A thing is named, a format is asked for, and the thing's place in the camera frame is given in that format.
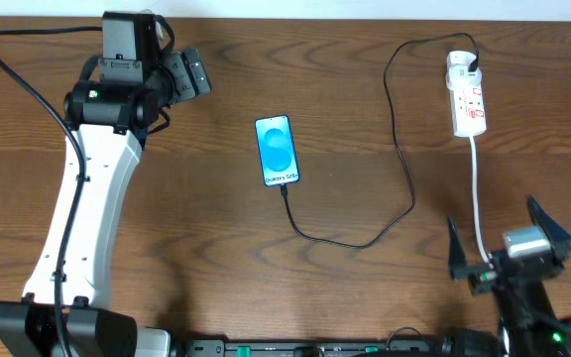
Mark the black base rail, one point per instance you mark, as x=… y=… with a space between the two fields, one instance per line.
x=405 y=341

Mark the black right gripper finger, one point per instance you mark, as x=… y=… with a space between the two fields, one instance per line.
x=457 y=263
x=559 y=238

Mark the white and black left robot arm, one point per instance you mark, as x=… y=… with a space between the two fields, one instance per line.
x=121 y=98

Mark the white power strip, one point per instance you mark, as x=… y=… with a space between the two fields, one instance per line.
x=467 y=109

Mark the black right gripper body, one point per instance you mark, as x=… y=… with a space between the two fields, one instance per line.
x=486 y=279

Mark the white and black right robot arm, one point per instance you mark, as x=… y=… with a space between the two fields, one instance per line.
x=528 y=324

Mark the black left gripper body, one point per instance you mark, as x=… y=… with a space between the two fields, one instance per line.
x=183 y=86

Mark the white USB charger plug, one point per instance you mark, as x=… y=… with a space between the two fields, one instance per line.
x=462 y=70

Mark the blue screen Galaxy smartphone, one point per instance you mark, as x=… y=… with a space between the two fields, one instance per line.
x=277 y=152

